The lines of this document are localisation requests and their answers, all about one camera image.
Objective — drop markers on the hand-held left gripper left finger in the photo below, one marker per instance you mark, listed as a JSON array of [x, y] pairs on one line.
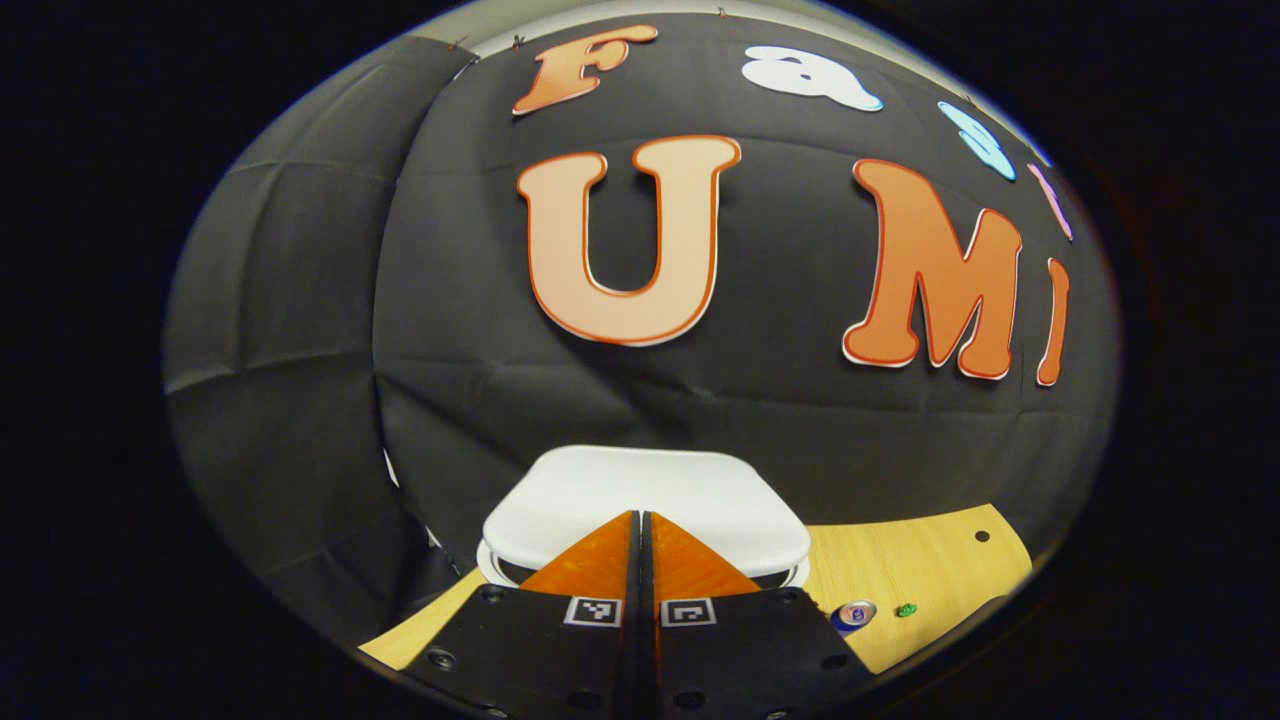
[[615, 670]]

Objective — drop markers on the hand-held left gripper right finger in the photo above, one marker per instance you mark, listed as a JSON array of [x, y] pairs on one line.
[[672, 670]]

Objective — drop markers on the white desktop garbage bin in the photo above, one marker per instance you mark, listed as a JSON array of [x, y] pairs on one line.
[[650, 490]]

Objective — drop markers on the blue pop can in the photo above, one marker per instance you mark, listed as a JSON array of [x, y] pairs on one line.
[[855, 613]]

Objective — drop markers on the wooden desktop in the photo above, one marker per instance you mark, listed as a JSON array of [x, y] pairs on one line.
[[930, 570]]

